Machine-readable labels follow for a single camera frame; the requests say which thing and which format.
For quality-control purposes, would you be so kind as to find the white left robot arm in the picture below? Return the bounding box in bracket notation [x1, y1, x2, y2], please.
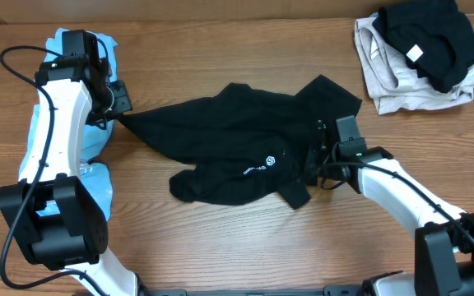
[0, 30, 148, 295]

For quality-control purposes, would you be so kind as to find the black polo shirt with logo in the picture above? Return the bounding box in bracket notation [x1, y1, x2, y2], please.
[119, 76, 361, 210]

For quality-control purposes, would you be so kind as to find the folded beige garment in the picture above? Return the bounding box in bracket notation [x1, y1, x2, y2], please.
[354, 16, 474, 115]

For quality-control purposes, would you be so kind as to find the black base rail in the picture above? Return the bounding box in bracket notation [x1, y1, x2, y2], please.
[148, 284, 439, 296]

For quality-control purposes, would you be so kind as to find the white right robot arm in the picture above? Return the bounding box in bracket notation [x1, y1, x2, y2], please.
[304, 115, 474, 296]

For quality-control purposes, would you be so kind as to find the folded black garment with tag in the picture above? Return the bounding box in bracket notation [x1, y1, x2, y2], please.
[372, 0, 474, 93]

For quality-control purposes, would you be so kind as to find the light blue t-shirt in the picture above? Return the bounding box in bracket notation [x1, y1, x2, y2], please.
[19, 28, 118, 220]

